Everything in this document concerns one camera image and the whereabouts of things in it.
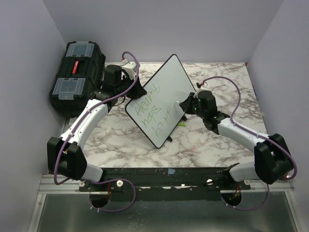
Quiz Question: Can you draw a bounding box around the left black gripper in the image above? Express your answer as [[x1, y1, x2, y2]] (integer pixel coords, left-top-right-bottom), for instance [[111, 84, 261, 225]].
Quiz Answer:
[[116, 74, 146, 100]]

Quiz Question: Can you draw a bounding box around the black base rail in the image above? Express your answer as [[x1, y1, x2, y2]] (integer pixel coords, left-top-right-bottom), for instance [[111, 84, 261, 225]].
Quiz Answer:
[[79, 167, 251, 202]]

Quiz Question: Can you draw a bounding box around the blue tape piece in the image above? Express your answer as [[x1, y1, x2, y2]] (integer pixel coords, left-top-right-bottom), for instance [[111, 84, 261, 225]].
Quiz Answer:
[[168, 169, 176, 175]]

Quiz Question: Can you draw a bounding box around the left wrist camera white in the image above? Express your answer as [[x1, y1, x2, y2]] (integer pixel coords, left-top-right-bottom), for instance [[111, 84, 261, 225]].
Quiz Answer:
[[122, 61, 137, 79]]

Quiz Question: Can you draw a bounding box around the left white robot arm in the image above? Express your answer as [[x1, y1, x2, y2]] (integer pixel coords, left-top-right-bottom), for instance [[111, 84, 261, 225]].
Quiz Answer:
[[47, 61, 147, 191]]

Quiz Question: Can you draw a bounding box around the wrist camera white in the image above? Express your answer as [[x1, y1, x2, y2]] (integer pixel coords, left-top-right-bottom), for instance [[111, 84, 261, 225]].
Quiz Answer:
[[195, 82, 210, 97], [122, 61, 137, 79]]

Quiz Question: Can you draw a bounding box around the black plastic toolbox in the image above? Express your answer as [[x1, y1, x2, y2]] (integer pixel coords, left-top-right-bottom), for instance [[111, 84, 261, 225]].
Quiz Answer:
[[49, 41, 106, 118]]

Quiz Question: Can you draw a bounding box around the white whiteboard black frame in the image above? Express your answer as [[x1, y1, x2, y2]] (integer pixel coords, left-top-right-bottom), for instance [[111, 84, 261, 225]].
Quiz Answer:
[[125, 54, 196, 148]]

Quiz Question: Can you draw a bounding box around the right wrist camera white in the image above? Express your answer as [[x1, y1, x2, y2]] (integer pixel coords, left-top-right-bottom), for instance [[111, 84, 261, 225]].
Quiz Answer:
[[195, 82, 210, 97]]

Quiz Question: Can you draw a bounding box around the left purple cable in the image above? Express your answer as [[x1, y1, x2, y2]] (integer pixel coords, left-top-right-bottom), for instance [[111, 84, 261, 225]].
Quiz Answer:
[[53, 51, 140, 213]]

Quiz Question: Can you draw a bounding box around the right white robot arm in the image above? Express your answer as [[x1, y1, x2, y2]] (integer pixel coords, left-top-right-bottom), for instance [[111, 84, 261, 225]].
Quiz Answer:
[[179, 90, 294, 189]]

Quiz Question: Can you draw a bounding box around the aluminium extrusion frame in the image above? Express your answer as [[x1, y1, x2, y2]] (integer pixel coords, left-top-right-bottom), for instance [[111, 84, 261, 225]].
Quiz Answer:
[[38, 173, 82, 194]]

